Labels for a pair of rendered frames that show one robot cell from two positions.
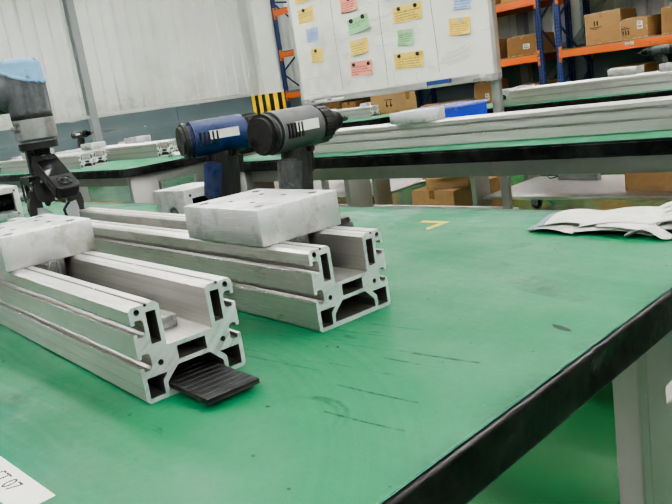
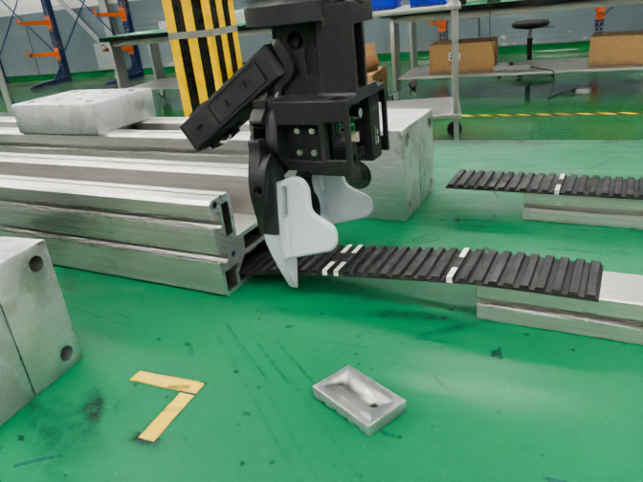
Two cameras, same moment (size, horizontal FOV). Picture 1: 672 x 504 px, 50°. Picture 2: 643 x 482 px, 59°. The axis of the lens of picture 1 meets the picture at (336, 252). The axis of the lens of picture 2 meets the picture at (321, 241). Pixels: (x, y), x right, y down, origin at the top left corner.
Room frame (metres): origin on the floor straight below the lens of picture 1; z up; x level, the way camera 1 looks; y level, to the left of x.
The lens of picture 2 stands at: (1.79, 0.37, 1.01)
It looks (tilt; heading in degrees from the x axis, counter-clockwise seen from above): 24 degrees down; 158
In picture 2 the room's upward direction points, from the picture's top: 6 degrees counter-clockwise
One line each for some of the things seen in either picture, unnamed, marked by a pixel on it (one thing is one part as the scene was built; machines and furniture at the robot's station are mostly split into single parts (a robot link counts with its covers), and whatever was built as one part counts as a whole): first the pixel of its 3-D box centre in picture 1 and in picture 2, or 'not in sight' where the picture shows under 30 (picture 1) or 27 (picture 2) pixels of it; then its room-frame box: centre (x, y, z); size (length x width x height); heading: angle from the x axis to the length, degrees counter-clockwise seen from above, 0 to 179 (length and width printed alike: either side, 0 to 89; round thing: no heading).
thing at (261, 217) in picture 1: (261, 226); not in sight; (0.83, 0.08, 0.87); 0.16 x 0.11 x 0.07; 39
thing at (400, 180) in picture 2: not in sight; (384, 158); (1.25, 0.67, 0.83); 0.12 x 0.09 x 0.10; 129
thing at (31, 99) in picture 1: (24, 89); not in sight; (1.39, 0.53, 1.10); 0.09 x 0.08 x 0.11; 77
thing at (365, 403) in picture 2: not in sight; (358, 398); (1.55, 0.48, 0.78); 0.05 x 0.03 x 0.01; 15
